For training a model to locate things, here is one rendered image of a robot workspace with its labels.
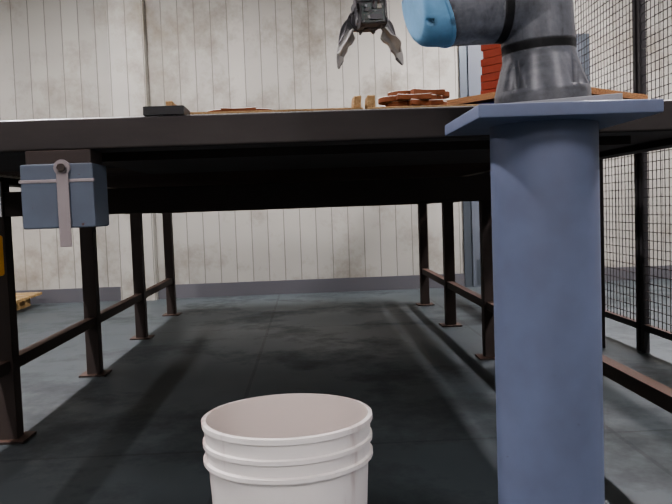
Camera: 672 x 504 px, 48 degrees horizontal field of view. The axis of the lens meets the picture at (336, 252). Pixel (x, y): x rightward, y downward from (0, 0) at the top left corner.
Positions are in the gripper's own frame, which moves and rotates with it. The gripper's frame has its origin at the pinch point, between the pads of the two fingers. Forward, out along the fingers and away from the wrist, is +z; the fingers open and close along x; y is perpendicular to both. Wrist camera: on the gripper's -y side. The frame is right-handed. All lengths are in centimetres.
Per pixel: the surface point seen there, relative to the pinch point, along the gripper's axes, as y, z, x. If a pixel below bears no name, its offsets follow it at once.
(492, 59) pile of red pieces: -59, -13, 52
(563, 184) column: 64, 33, 15
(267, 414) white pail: 25, 71, -31
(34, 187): 25, 24, -70
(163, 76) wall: -495, -111, -78
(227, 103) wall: -491, -84, -26
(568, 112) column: 69, 23, 14
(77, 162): 24, 19, -62
